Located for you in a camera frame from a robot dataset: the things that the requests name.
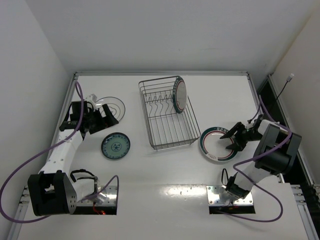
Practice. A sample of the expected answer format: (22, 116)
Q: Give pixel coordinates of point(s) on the blue patterned ceramic plate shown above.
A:
(115, 146)

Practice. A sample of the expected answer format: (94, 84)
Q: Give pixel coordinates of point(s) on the metal wire dish rack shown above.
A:
(165, 127)

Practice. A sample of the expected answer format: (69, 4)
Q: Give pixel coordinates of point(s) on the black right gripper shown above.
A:
(242, 136)

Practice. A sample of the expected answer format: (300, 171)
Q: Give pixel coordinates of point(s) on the white plate green red rim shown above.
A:
(179, 95)

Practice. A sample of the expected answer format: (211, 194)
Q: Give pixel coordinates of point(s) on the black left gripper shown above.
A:
(99, 121)

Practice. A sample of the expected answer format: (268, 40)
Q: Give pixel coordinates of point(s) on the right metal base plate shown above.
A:
(217, 196)

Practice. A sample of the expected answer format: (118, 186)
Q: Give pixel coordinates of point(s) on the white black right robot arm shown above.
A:
(275, 154)

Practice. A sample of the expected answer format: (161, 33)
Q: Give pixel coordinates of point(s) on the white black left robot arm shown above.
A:
(57, 189)

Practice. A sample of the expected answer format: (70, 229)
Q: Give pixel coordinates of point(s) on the metal base plate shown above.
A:
(107, 198)
(217, 196)

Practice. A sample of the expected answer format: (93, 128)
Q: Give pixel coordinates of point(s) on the black wall cable white plug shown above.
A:
(288, 79)

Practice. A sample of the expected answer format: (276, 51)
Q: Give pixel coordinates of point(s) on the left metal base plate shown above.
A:
(107, 198)

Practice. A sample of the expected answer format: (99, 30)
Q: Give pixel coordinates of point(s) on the clear glass plate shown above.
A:
(115, 105)

